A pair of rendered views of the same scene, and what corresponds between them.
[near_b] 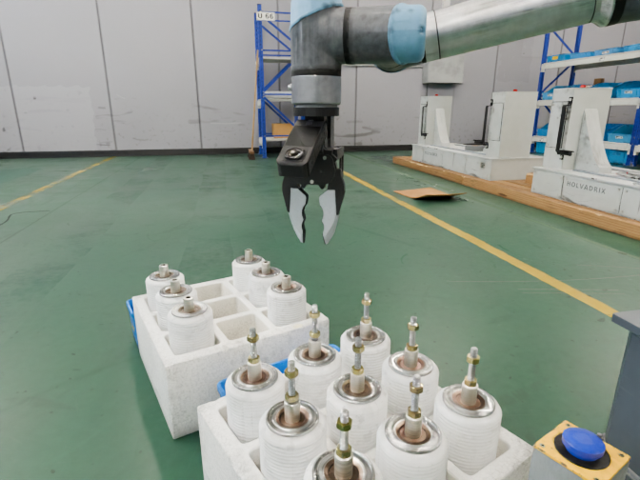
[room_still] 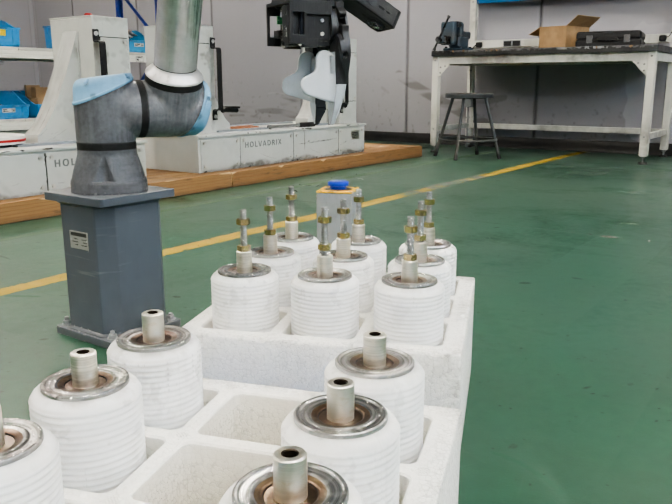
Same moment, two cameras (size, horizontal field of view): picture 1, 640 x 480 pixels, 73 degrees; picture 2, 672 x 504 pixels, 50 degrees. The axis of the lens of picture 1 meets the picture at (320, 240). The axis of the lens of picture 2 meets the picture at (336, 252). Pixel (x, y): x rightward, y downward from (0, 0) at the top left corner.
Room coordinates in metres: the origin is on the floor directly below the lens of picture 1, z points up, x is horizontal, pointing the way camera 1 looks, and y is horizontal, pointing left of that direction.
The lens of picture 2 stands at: (1.32, 0.74, 0.51)
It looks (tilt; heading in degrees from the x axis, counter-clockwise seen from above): 13 degrees down; 228
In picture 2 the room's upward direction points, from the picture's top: straight up
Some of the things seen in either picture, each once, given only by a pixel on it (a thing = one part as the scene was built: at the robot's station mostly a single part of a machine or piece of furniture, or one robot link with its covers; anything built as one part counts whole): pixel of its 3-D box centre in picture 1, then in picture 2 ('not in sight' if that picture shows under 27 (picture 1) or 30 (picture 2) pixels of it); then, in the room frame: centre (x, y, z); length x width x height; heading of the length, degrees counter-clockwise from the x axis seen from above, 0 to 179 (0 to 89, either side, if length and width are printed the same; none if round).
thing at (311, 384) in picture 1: (314, 397); (325, 337); (0.68, 0.01, 0.16); 0.10 x 0.10 x 0.18
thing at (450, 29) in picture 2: not in sight; (453, 34); (-3.05, -2.79, 0.87); 0.41 x 0.17 x 0.25; 12
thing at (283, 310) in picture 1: (287, 320); (158, 419); (0.98, 0.08, 0.16); 0.10 x 0.10 x 0.18
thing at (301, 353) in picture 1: (314, 354); (324, 275); (0.68, 0.01, 0.25); 0.08 x 0.08 x 0.01
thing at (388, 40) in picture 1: (387, 37); not in sight; (0.68, -0.10, 0.77); 0.11 x 0.11 x 0.08; 77
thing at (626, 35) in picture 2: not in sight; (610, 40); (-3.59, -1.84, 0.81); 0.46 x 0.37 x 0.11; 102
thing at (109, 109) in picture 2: not in sight; (107, 107); (0.67, -0.66, 0.47); 0.13 x 0.12 x 0.14; 167
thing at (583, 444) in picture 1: (582, 446); (338, 186); (0.38, -0.28, 0.32); 0.04 x 0.04 x 0.02
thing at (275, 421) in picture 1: (292, 417); (419, 260); (0.51, 0.04, 0.25); 0.08 x 0.08 x 0.01
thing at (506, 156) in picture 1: (471, 130); not in sight; (4.50, -1.53, 0.45); 1.61 x 0.57 x 0.74; 12
